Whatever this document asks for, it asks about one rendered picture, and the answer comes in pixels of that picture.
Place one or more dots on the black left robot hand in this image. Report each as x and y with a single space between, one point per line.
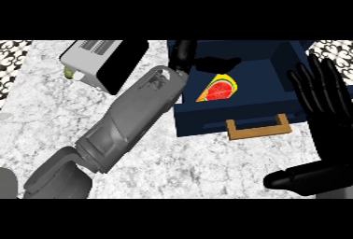
184 54

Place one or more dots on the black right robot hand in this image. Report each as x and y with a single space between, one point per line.
333 130

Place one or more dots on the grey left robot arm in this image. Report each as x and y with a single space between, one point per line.
133 105

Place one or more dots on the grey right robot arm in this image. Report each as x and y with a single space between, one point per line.
337 195

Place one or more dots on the yellow watermelon print cup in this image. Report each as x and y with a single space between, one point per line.
218 91

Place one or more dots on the navy blue open drawer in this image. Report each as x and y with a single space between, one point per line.
259 87

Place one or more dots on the navy blue drawer front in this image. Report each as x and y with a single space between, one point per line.
207 121

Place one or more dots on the navy blue cabinet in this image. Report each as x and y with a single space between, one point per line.
257 48

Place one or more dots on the white and black toaster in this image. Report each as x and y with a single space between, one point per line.
94 65

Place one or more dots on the small green item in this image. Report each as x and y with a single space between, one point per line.
68 73

